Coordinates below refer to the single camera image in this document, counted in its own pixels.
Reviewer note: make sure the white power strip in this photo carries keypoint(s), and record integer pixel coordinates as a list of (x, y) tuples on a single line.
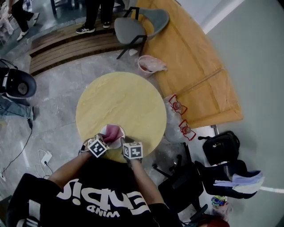
[(46, 157)]

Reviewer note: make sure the black office chair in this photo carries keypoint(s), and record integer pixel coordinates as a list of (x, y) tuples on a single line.
[(184, 188)]

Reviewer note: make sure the pink bucket with plastic bag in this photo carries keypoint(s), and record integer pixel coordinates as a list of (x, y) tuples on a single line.
[(153, 64)]

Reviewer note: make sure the large brown wrapped board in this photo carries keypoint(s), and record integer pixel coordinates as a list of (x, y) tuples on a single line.
[(195, 66)]

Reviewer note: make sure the round light wooden table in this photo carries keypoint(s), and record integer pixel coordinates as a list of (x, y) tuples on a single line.
[(122, 99)]

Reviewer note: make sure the black backpack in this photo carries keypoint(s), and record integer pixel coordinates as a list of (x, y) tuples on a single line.
[(222, 148)]

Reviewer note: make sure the black round device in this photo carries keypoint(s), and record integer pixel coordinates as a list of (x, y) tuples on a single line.
[(31, 84)]

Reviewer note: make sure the dark wooden step platform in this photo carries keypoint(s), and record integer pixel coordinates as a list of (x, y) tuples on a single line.
[(66, 48)]

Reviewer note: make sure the colourful small items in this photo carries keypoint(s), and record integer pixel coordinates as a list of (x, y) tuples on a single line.
[(218, 201)]

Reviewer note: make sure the person's black printed t-shirt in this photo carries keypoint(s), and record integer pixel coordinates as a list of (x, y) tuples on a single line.
[(99, 177)]

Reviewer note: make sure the grey chair black frame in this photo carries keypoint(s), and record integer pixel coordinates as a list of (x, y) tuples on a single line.
[(129, 28)]

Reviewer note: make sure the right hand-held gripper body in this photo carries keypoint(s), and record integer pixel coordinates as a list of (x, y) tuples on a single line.
[(133, 150)]

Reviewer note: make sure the pink cloth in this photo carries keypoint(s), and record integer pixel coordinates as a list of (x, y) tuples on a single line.
[(114, 133)]

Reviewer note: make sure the person's left forearm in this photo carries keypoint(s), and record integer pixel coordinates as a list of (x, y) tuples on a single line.
[(68, 170)]

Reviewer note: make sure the white round plate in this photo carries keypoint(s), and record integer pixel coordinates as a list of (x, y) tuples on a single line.
[(115, 145)]

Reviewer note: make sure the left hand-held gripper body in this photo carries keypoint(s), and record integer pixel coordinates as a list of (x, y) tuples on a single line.
[(97, 146)]

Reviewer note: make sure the person's right forearm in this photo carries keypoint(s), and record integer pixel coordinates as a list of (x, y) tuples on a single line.
[(146, 181)]

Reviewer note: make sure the light blue white garment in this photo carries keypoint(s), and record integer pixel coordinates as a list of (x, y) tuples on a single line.
[(246, 179)]

